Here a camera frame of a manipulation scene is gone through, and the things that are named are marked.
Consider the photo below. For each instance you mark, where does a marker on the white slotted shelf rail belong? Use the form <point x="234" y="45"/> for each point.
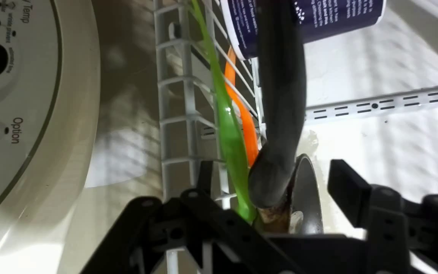
<point x="380" y="104"/>

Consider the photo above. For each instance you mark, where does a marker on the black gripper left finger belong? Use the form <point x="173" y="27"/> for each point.
<point x="204" y="229"/>

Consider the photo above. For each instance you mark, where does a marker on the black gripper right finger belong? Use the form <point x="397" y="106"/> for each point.
<point x="411" y="234"/>

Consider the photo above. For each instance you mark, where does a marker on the white washing machine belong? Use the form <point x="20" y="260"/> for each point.
<point x="21" y="101"/>

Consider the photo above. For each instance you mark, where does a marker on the dark blue box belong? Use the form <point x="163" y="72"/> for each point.
<point x="341" y="18"/>

